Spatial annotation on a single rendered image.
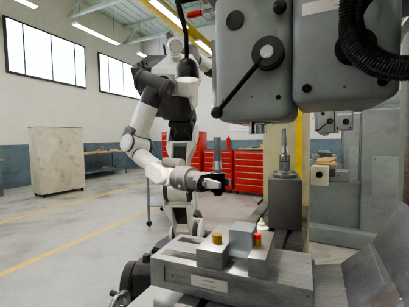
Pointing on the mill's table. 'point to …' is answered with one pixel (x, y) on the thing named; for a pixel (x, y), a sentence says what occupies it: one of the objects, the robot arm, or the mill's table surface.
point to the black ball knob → (279, 7)
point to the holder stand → (285, 200)
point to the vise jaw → (213, 251)
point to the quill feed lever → (273, 57)
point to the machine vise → (237, 275)
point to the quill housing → (255, 88)
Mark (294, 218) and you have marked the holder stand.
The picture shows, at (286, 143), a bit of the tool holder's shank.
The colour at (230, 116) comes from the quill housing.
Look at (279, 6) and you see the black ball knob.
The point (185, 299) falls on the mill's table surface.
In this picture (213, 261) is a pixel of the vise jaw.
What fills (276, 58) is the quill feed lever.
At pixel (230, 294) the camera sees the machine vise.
